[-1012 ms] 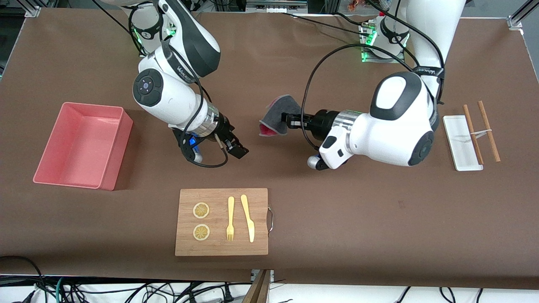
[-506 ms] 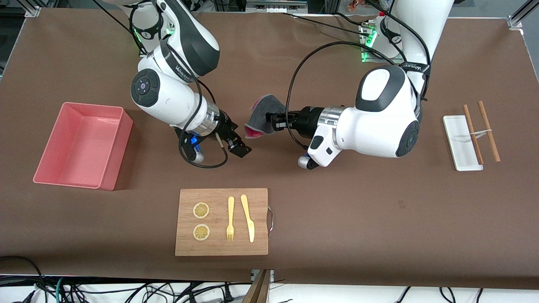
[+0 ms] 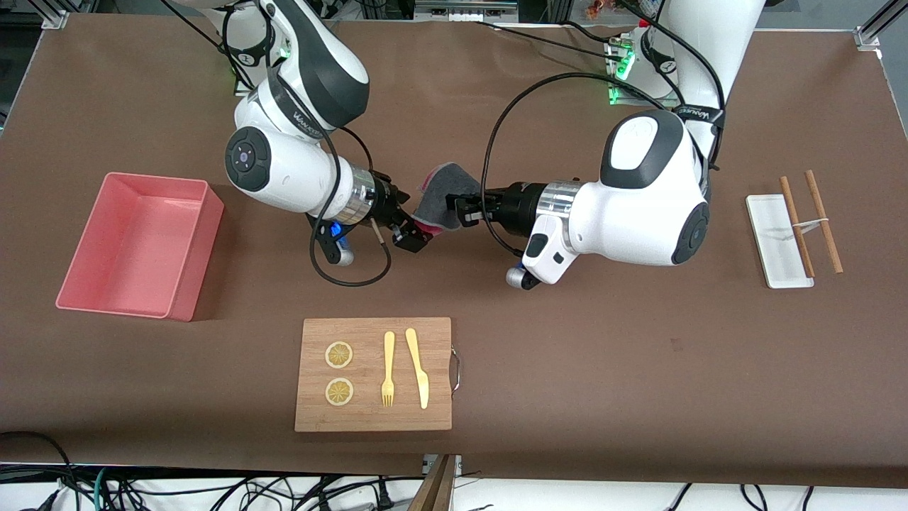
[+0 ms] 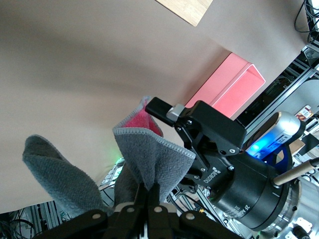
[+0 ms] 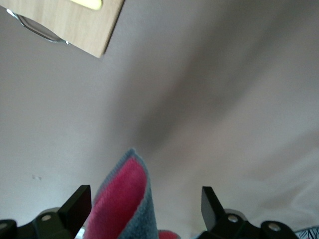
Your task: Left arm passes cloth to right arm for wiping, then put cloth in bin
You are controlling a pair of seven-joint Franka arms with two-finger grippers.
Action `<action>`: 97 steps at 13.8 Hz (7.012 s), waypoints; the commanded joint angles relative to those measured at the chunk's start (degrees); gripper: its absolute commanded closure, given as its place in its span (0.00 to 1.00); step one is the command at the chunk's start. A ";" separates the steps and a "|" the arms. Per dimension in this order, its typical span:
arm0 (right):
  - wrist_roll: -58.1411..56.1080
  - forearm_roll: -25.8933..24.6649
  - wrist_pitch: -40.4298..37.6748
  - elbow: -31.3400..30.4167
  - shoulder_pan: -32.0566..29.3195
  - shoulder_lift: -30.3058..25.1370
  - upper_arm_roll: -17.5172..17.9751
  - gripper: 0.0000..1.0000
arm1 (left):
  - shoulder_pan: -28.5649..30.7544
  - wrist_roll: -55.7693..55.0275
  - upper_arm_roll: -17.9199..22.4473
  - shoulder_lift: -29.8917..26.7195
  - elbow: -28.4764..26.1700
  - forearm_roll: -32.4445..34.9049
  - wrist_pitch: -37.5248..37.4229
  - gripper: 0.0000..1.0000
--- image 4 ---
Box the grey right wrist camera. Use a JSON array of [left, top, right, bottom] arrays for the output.
[[245, 111, 307, 165]]

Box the pink plastic bin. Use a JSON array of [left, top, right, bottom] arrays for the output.
[[185, 52, 266, 120]]

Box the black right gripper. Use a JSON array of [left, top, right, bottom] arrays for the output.
[[146, 98, 300, 231]]

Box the aluminium frame profile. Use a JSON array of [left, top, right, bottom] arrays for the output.
[[0, 201, 65, 239]]

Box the black background cable loop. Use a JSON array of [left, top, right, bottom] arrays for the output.
[[294, 0, 319, 44]]

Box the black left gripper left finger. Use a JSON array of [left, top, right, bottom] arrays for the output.
[[32, 183, 150, 239]]

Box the aluminium frame structure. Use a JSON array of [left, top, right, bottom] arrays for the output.
[[235, 42, 319, 130]]

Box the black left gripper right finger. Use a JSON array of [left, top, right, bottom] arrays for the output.
[[148, 182, 241, 239]]

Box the wooden cutting board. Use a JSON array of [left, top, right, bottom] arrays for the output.
[[154, 0, 214, 27]]

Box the grey and red cloth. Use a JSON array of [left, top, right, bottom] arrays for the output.
[[22, 95, 196, 218]]

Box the tan stub rod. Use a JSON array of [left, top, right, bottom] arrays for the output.
[[273, 157, 319, 187]]

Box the red and white box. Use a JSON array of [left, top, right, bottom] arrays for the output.
[[296, 105, 314, 122]]

